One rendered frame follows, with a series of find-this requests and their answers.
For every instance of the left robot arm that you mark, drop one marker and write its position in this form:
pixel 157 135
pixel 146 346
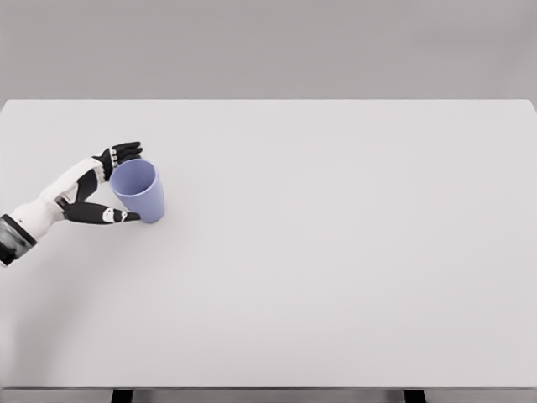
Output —
pixel 19 226

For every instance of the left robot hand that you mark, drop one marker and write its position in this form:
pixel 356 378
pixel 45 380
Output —
pixel 63 184

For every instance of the lavender plastic cup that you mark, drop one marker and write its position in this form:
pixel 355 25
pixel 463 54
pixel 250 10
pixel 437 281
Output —
pixel 144 197

